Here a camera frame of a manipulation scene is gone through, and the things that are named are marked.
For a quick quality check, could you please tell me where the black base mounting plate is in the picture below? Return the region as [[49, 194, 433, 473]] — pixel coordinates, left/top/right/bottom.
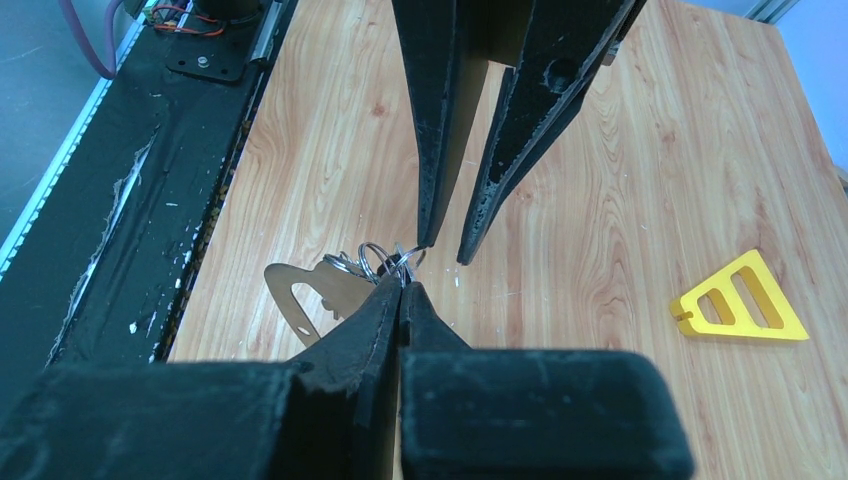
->
[[1, 1, 295, 410]]

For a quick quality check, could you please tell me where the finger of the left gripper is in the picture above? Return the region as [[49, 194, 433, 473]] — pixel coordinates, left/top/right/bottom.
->
[[392, 1, 488, 247], [457, 1, 644, 265]]

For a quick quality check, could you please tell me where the white slotted cable duct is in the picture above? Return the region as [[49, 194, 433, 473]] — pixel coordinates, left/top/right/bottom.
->
[[1, 1, 110, 270]]

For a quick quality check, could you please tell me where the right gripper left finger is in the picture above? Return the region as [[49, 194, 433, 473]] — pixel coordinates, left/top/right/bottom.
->
[[1, 278, 402, 479]]

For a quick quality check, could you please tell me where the metal keyring with keys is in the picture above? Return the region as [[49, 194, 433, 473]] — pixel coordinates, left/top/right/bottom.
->
[[323, 242, 427, 286]]

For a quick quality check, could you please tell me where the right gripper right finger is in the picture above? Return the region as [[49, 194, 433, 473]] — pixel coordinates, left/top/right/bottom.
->
[[400, 283, 695, 479]]

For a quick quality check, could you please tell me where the grey metal carabiner plate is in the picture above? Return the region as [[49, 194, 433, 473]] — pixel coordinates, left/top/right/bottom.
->
[[263, 260, 375, 347]]

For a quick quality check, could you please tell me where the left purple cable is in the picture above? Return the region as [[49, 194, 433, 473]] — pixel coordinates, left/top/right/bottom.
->
[[58, 0, 127, 81]]

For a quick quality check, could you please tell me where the yellow triangular plastic piece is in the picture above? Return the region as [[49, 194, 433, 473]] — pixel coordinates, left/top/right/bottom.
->
[[670, 249, 809, 342]]

